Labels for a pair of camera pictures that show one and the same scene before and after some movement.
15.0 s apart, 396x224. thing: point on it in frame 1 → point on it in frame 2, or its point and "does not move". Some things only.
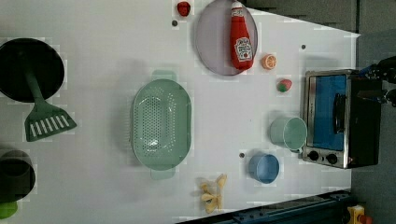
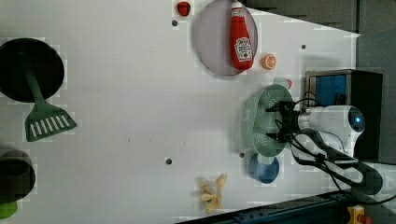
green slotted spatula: x=45 y=119 does not move
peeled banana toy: x=212 y=197 does not move
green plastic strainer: x=162 y=125 → x=257 y=122
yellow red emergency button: x=358 y=216 does not move
